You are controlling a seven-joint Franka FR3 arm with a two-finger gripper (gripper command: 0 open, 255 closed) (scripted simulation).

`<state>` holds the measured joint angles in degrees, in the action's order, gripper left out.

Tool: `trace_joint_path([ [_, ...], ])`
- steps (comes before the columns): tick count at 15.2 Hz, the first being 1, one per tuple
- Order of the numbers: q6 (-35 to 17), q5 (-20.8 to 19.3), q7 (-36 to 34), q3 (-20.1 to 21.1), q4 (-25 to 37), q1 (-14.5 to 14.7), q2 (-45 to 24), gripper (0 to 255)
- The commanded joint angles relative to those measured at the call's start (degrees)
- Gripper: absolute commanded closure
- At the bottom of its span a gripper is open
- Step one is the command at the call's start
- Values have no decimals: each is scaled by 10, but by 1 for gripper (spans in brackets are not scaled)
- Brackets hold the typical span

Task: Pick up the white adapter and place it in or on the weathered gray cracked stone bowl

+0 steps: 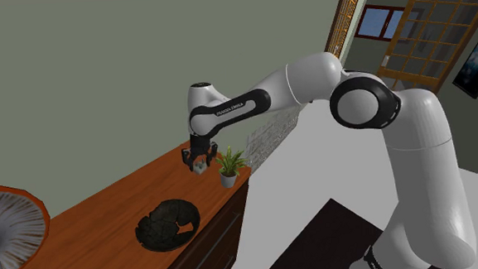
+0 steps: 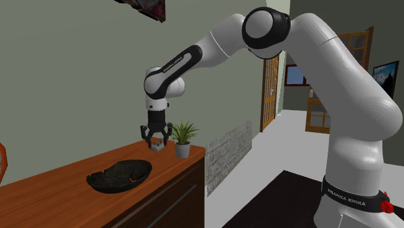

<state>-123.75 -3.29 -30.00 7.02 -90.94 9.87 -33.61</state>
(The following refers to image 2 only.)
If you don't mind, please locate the black framed mountain picture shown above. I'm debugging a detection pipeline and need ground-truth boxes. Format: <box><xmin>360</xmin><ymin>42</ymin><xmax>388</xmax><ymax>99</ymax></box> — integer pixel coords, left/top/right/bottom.
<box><xmin>372</xmin><ymin>60</ymin><xmax>400</xmax><ymax>100</ymax></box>

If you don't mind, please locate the black bowl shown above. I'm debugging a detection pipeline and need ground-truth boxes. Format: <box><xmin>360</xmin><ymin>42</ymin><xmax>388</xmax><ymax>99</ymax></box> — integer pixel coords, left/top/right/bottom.
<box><xmin>85</xmin><ymin>159</ymin><xmax>153</xmax><ymax>195</ymax></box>

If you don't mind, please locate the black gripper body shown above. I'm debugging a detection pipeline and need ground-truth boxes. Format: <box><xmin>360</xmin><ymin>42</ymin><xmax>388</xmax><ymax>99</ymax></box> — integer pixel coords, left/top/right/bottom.
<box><xmin>146</xmin><ymin>109</ymin><xmax>167</xmax><ymax>133</ymax></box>

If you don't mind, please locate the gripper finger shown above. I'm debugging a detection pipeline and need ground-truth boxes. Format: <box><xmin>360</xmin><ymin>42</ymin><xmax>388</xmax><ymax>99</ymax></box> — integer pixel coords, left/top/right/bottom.
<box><xmin>159</xmin><ymin>122</ymin><xmax>174</xmax><ymax>147</ymax></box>
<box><xmin>140</xmin><ymin>124</ymin><xmax>155</xmax><ymax>150</ymax></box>

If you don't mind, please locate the brown wooden sideboard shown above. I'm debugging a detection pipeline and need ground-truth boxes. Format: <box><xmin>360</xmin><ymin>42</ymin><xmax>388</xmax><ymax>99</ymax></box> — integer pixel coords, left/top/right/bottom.
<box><xmin>0</xmin><ymin>139</ymin><xmax>207</xmax><ymax>228</ymax></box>

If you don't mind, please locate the green plant in grey pot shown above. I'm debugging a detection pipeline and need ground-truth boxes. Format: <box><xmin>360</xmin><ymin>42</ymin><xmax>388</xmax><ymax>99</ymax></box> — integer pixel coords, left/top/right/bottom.
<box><xmin>170</xmin><ymin>120</ymin><xmax>201</xmax><ymax>159</ymax></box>

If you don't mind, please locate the dark framed wall picture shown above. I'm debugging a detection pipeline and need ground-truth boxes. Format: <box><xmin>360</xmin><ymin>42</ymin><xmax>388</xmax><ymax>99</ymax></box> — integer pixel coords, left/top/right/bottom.
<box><xmin>113</xmin><ymin>0</ymin><xmax>167</xmax><ymax>24</ymax></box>

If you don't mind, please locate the window with red frame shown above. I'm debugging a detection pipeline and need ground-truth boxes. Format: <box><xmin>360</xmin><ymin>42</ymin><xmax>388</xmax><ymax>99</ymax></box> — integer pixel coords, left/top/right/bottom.
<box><xmin>284</xmin><ymin>63</ymin><xmax>310</xmax><ymax>87</ymax></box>

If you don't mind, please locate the wooden door with glass panes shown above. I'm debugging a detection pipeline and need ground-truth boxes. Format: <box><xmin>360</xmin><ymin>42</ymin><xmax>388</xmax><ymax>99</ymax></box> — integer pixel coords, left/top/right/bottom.
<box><xmin>260</xmin><ymin>53</ymin><xmax>281</xmax><ymax>133</ymax></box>
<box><xmin>305</xmin><ymin>26</ymin><xmax>375</xmax><ymax>135</ymax></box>

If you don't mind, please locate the dark robot stand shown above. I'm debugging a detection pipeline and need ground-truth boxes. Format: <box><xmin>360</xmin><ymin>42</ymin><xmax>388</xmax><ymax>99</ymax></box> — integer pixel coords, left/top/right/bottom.
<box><xmin>221</xmin><ymin>170</ymin><xmax>404</xmax><ymax>228</ymax></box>

